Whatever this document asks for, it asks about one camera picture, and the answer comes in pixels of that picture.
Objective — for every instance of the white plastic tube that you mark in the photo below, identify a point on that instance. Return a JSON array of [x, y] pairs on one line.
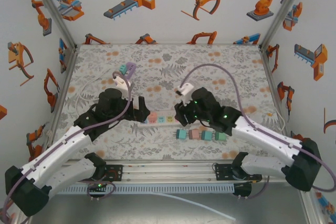
[[199, 204]]

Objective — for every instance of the aluminium frame leg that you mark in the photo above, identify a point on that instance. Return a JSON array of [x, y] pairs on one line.
[[309, 208]]

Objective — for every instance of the white power strip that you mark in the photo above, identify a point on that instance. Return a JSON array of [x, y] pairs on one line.
[[165, 125]]

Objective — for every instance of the aluminium side rail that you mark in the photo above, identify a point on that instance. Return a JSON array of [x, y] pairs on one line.
[[270, 77], [65, 82]]

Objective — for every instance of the dark teal plug cube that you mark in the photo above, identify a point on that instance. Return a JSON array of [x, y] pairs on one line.
[[181, 134]]

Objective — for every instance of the mint green plug cube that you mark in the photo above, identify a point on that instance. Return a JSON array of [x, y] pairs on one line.
[[220, 136]]

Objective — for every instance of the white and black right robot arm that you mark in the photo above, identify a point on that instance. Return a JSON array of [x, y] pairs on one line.
[[262, 134]]

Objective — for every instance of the aluminium corner post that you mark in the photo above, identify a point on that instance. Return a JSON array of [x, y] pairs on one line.
[[286, 6], [52, 9]]

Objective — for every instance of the aluminium front frame rail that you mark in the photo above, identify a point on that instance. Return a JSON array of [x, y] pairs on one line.
[[168, 171]]

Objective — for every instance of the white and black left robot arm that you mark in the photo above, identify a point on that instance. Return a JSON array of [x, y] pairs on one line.
[[52, 153]]

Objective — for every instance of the small teal plug cube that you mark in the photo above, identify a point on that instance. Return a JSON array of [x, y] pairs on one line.
[[122, 68]]

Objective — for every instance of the floral tablecloth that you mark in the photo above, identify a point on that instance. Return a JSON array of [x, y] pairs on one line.
[[168, 56]]

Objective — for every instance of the dusky pink plug cube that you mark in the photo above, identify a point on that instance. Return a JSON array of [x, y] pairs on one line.
[[194, 134]]

